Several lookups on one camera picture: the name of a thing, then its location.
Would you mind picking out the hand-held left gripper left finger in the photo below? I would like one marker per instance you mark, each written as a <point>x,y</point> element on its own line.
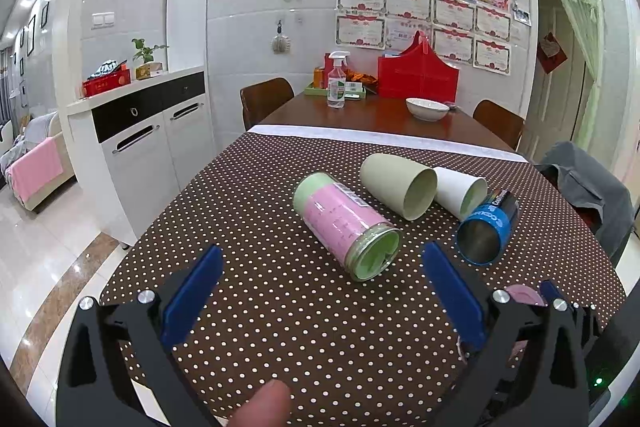
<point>192,299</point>

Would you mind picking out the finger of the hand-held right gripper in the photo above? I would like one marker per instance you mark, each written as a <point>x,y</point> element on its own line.
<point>548,291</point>

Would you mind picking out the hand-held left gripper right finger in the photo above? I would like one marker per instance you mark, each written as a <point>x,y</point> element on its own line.
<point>455,302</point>

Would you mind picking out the pink label green glass cup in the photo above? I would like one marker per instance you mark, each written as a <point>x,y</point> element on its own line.
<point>345,222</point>

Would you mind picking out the blue metal cup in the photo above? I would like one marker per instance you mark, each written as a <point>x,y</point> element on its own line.
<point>480,242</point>

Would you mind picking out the white paper cup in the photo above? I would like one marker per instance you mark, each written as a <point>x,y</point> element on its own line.
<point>452,189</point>

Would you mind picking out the pale green plastic cup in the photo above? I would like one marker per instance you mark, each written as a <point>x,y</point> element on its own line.
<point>390,182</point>

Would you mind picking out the person's left hand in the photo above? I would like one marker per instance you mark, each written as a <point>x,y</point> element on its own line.
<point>261,404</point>

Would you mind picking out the pink plastic object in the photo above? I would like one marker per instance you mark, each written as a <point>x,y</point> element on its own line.
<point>522,296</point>

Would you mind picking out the brown polka dot tablecloth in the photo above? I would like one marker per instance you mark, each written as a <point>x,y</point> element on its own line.
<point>300,332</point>

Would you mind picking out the chair with grey jacket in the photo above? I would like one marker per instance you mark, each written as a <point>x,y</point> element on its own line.
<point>595,177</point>

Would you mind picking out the white sideboard cabinet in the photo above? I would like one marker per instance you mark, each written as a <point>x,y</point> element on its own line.
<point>150,147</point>

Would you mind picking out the brown wooden chair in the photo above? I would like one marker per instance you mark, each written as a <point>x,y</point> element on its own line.
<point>265,99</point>
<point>500,122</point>

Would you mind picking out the white bowl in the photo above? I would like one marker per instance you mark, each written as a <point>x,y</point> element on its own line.
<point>426,108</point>

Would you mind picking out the wooden dining table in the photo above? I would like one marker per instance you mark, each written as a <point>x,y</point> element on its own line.
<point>380,119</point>

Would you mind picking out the pink towel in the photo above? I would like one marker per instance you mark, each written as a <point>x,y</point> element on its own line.
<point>37,169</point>

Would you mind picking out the white sofa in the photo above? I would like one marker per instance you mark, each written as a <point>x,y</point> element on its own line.
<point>45,132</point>

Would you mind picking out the red bag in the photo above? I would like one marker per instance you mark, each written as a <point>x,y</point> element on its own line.
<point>417,77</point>

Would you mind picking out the red box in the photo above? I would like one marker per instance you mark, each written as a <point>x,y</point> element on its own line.
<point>107,85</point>

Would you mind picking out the red door ornament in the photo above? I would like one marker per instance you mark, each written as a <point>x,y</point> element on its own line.
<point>551,52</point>

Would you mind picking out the green tray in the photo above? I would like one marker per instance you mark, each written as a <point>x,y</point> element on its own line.
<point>315,91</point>

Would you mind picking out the orange snack packets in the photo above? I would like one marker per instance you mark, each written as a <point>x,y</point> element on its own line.
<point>361,78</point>

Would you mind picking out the clear spray bottle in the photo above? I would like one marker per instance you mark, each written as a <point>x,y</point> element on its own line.
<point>336,89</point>

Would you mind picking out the patterned packet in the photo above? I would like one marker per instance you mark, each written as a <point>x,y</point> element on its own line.
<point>107,68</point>

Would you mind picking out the small potted plant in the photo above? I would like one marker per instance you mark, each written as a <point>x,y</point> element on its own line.
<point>145,52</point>

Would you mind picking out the orange can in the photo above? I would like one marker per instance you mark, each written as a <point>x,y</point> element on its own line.
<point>318,77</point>

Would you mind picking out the green door curtain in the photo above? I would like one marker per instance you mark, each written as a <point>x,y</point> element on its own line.
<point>580,7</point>

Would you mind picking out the white light switch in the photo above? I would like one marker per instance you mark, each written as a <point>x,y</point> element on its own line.
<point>102,20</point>

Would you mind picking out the black picture frame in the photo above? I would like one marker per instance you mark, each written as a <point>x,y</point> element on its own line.
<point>31,34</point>

